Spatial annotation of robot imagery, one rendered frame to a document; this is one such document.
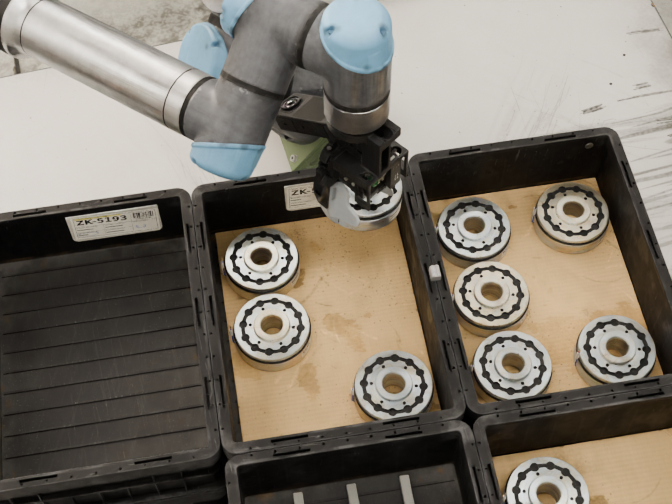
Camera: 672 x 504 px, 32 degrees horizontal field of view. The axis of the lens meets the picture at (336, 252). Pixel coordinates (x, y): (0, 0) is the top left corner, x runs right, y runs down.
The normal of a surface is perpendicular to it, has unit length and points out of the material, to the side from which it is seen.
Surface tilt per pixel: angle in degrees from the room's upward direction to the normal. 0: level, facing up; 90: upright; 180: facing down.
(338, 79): 90
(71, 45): 35
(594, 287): 0
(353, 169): 0
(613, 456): 0
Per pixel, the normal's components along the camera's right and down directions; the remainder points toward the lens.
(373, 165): -0.68, 0.63
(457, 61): -0.02, -0.53
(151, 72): -0.22, -0.33
